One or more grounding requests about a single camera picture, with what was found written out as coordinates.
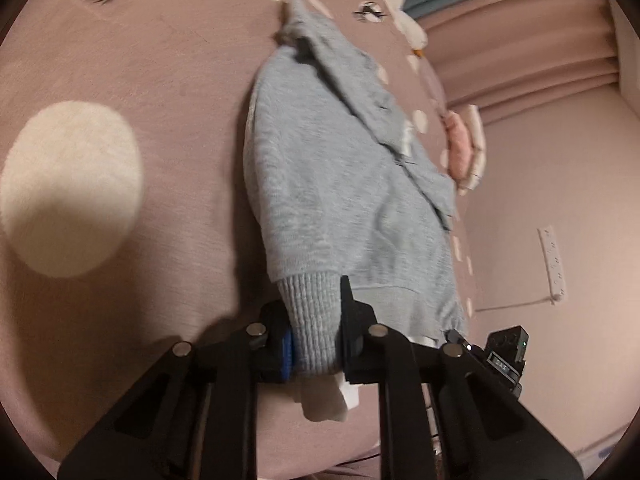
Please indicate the grey knit sweater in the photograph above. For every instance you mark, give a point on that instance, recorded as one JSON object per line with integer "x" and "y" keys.
{"x": 320, "y": 185}

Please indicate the cream folded garment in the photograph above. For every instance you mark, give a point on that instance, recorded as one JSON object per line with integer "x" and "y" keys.
{"x": 477, "y": 150}

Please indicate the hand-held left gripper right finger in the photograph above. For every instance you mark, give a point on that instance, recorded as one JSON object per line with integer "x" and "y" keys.
{"x": 357, "y": 340}

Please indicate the pink curtain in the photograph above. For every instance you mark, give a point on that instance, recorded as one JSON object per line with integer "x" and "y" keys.
{"x": 520, "y": 60}

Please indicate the pink dotted blanket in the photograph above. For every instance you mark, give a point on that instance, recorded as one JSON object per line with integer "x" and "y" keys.
{"x": 150, "y": 160}

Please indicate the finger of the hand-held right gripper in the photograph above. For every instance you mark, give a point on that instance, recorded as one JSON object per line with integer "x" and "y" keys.
{"x": 477, "y": 352}

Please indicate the white power strip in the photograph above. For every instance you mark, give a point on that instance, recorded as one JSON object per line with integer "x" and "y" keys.
{"x": 554, "y": 265}

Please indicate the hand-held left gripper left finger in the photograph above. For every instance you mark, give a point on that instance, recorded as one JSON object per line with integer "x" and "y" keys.
{"x": 286, "y": 357}

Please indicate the pink folded garment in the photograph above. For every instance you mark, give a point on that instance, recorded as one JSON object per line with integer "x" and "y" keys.
{"x": 459, "y": 147}

